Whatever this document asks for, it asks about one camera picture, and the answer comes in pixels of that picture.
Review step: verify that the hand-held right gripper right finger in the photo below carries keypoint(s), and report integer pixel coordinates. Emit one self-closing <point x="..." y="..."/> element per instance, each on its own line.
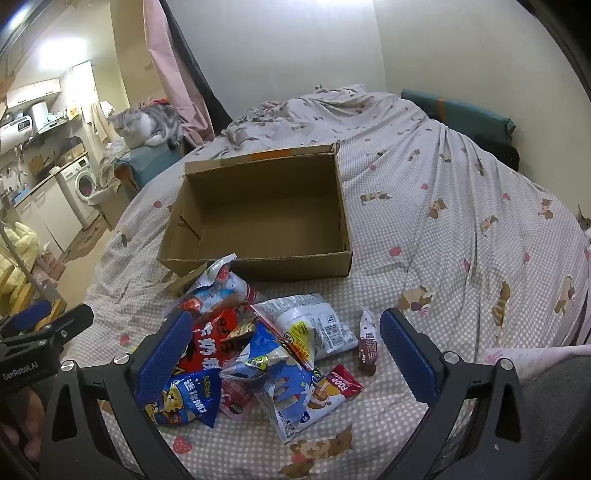
<point x="411" y="360"/>

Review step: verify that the pink printed cloth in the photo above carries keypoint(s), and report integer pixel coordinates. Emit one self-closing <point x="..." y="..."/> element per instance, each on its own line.
<point x="531" y="357"/>

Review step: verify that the person's left hand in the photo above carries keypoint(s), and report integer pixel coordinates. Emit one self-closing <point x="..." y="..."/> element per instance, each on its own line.
<point x="27" y="424"/>

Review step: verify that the brown cardboard box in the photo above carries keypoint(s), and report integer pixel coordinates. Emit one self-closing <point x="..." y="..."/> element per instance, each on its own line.
<point x="277" y="240"/>

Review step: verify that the white and red cartoon packet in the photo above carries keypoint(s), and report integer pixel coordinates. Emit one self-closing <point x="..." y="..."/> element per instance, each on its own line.
<point x="221" y="288"/>

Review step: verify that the yellow jacket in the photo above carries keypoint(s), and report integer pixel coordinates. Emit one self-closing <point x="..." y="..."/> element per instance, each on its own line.
<point x="18" y="249"/>

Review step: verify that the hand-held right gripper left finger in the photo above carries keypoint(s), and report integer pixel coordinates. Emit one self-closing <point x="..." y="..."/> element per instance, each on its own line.
<point x="166" y="360"/>

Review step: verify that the grey cloth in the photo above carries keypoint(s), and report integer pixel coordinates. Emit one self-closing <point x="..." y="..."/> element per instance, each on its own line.
<point x="558" y="415"/>

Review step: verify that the blue and white packet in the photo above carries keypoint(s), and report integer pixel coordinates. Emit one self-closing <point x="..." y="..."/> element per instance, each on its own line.
<point x="263" y="355"/>

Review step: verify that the black curtain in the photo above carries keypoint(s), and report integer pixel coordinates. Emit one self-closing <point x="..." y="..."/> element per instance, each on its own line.
<point x="203" y="87"/>

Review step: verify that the white washing machine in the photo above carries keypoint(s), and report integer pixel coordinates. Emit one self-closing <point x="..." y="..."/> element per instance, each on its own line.
<point x="76" y="189"/>

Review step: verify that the teal cloth covered box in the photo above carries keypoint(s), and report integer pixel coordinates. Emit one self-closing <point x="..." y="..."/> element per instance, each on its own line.
<point x="147" y="159"/>

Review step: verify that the white kitchen cabinet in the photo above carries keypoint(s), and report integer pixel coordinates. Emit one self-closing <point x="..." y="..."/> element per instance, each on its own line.
<point x="46" y="212"/>

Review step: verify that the printed checked bedsheet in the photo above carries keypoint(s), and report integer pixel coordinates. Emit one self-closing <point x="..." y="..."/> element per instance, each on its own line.
<point x="438" y="258"/>

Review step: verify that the grey tabby cat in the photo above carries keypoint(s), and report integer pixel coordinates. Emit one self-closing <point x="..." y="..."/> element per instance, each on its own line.
<point x="584" y="220"/>

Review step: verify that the pink curtain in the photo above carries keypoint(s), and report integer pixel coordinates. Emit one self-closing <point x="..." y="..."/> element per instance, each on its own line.
<point x="171" y="69"/>

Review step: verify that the red cartoon snack bag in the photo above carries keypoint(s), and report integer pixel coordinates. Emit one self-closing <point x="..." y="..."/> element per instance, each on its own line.
<point x="207" y="346"/>

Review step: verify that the hanging white towel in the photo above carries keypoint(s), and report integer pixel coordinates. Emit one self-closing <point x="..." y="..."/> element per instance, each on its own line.
<point x="99" y="122"/>

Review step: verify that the patterned rug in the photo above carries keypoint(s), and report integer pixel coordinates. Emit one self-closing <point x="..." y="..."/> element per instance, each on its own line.
<point x="87" y="240"/>

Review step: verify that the light crumpled cloth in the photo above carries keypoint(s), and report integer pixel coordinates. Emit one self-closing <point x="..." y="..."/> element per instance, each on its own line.
<point x="111" y="170"/>

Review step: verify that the grey and white cat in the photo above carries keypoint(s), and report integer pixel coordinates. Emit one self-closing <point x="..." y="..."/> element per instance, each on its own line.
<point x="143" y="124"/>

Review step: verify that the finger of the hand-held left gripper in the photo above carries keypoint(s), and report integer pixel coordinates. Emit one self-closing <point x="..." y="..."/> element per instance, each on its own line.
<point x="27" y="316"/>
<point x="69" y="319"/>

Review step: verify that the brown chocolate wrapper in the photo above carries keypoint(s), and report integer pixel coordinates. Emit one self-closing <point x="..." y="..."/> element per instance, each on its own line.
<point x="369" y="346"/>

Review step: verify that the blue bear snack packet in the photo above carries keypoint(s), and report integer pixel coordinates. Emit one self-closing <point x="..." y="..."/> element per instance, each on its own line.
<point x="189" y="399"/>

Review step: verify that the white water heater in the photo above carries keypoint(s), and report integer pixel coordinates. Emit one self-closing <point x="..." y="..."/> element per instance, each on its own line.
<point x="21" y="127"/>

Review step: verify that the pink packet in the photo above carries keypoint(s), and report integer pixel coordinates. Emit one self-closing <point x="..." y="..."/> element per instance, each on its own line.
<point x="235" y="397"/>

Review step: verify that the white packet with yellow label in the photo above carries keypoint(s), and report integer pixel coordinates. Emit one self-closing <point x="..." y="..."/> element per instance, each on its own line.
<point x="295" y="318"/>

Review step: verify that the teal pillow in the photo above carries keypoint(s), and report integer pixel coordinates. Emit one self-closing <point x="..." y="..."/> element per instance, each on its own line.
<point x="461" y="113"/>

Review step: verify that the small brown packet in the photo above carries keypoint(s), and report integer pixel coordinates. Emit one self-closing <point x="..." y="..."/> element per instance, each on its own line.
<point x="240" y="330"/>

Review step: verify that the white wall cabinet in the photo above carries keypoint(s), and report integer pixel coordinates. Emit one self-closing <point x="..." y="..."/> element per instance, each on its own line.
<point x="32" y="92"/>

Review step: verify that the starry white packet red label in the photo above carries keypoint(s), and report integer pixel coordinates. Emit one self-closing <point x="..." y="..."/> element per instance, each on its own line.
<point x="295" y="406"/>

